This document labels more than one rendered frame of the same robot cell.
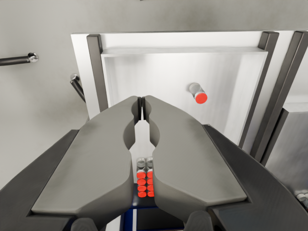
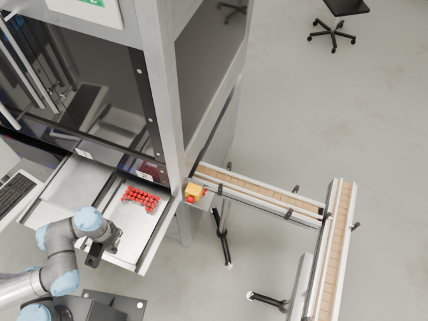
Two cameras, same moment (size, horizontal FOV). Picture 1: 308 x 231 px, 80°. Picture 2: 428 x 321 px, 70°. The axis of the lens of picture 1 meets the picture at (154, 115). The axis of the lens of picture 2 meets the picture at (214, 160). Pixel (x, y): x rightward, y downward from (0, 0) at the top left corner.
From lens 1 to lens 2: 1.23 m
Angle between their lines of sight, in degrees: 7
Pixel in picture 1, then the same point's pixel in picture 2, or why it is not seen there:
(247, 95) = not seen: hidden behind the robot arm
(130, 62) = (130, 258)
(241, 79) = not seen: hidden behind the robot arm
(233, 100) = not seen: hidden behind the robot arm
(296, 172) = (88, 174)
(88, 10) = (187, 310)
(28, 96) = (277, 265)
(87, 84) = (149, 257)
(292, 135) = (85, 198)
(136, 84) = (133, 249)
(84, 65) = (146, 264)
